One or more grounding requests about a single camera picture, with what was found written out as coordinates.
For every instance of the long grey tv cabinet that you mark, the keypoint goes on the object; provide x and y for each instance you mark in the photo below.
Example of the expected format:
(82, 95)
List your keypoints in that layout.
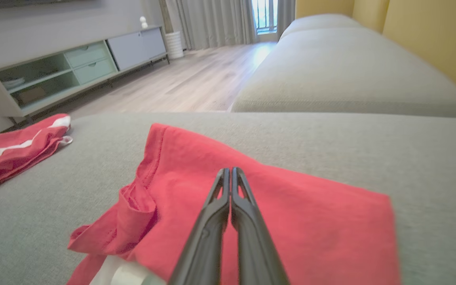
(133, 47)

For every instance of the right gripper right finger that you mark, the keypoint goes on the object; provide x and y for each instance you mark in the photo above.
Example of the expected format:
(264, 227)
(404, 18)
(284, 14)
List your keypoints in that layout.
(255, 245)

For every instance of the brown plant trunk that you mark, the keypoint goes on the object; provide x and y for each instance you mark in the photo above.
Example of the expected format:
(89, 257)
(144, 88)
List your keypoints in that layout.
(166, 16)

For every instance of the red basketball jersey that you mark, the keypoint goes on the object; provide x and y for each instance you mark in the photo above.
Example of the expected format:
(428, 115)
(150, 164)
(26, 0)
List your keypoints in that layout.
(311, 221)

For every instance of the small white figurine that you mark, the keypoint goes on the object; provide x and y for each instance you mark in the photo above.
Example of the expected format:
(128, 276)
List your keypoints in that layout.
(143, 22)

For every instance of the brown box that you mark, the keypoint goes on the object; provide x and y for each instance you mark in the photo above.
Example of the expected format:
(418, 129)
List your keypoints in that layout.
(32, 95)

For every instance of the bright balcony window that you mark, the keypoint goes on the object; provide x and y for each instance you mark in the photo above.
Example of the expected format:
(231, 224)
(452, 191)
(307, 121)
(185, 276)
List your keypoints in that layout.
(265, 16)

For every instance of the stack of white plates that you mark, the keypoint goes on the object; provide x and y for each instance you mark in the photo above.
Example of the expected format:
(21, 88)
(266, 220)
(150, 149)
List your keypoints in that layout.
(13, 83)

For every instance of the narrow grey curtain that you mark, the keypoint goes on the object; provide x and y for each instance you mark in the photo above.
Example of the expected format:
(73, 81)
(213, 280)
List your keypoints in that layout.
(286, 16)

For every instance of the wide grey curtain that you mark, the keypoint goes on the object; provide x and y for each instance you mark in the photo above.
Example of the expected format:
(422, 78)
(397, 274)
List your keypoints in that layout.
(216, 21)

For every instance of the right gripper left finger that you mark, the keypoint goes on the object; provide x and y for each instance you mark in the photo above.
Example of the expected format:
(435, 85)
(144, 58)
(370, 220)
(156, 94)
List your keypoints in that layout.
(208, 241)

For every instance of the red white-striped shorts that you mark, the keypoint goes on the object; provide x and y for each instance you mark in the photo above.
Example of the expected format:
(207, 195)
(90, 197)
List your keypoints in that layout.
(14, 150)

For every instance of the white ribbed planter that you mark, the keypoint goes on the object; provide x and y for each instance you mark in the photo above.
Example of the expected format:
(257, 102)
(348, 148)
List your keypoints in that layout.
(174, 45)

